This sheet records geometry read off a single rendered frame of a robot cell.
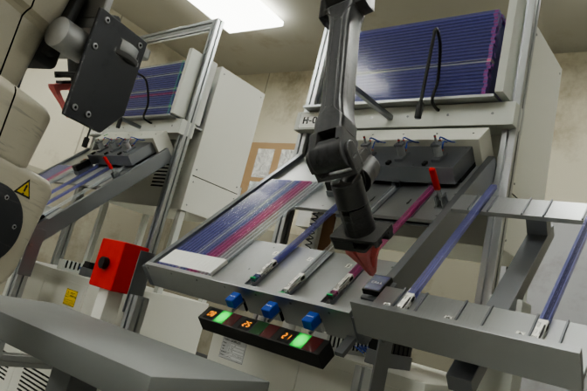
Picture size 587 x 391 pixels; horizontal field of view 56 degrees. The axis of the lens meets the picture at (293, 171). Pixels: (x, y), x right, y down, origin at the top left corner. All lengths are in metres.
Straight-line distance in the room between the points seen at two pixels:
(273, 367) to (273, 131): 4.11
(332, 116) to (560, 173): 3.39
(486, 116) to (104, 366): 1.21
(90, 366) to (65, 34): 0.44
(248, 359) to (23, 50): 1.10
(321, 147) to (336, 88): 0.12
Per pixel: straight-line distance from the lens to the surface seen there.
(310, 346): 1.07
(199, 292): 1.40
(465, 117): 1.66
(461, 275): 4.23
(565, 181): 4.24
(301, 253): 1.34
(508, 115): 1.61
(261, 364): 1.62
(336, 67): 1.04
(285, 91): 5.65
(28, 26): 0.84
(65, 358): 0.85
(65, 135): 5.31
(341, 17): 1.13
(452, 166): 1.46
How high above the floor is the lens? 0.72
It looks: 13 degrees up
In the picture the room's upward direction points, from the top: 14 degrees clockwise
